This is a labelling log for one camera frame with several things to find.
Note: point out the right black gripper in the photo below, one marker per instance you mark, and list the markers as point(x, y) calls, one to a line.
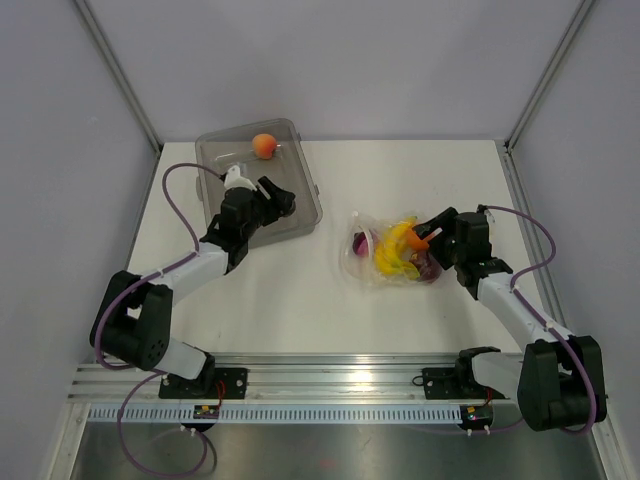
point(447, 220)

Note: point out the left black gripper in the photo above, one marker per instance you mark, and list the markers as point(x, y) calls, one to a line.
point(281, 200)

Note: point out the dark red toy plum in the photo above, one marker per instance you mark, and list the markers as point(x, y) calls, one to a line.
point(428, 268)

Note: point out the yellow white-dotted toy food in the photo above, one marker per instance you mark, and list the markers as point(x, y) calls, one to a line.
point(390, 254)

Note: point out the orange pink toy peach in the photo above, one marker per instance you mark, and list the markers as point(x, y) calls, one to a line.
point(264, 146)

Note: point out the clear zip top bag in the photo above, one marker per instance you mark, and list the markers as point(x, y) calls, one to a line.
point(363, 269)

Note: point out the purple white-dotted toy food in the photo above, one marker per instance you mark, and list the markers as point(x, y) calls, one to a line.
point(361, 244)

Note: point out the orange toy fruit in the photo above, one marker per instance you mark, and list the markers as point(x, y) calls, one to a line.
point(414, 242)

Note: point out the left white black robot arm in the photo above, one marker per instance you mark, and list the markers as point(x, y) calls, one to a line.
point(133, 324)

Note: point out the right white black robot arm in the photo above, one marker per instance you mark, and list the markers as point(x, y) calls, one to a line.
point(559, 381)

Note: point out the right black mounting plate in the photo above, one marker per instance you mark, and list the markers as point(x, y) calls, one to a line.
point(445, 383)

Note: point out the black mounting plate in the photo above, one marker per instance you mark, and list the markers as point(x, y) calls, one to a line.
point(445, 383)
point(228, 383)

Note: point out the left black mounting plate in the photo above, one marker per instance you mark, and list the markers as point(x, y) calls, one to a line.
point(228, 383)

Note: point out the right small circuit board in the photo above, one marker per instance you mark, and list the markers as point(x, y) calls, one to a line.
point(483, 414)

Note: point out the small circuit board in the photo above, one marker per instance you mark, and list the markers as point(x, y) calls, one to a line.
point(206, 411)
point(483, 414)

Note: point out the left small circuit board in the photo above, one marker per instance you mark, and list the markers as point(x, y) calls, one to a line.
point(206, 411)

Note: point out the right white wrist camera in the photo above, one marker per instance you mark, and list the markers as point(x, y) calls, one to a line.
point(486, 211)

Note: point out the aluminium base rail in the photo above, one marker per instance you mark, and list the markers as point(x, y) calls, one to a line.
point(289, 379)

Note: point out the right aluminium frame post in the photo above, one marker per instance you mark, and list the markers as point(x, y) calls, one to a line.
point(551, 70)

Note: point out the aluminium frame post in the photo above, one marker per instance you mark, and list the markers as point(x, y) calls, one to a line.
point(117, 73)
point(551, 70)

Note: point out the left aluminium frame post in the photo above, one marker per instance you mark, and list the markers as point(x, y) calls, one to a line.
point(117, 73)

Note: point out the white slotted cable duct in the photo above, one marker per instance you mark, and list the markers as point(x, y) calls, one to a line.
point(282, 414)

